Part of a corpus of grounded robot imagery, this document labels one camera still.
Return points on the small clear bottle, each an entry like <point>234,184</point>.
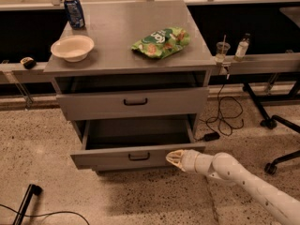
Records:
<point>242,47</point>

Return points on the grey window ledge rail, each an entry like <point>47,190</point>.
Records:
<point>43,72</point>

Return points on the grey drawer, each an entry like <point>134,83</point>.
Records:
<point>133,143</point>
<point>141,103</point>

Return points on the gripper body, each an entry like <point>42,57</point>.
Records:
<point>191,160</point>

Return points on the green chip bag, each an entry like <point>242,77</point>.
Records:
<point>162,43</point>

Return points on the black office chair base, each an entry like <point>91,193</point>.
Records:
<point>271,121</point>

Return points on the grey drawer cabinet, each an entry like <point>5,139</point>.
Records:
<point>114,27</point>

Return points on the clear plastic cup with straw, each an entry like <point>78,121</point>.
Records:
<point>222,48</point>

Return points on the black yellow tape measure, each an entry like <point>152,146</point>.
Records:
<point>28,62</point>

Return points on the blue soda can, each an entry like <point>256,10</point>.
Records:
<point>74,11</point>

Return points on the white bowl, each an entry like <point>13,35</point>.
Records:
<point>73,48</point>

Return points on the black stand with cable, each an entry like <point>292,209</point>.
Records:
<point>21,213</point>

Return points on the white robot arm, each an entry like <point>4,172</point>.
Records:
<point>224,167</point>

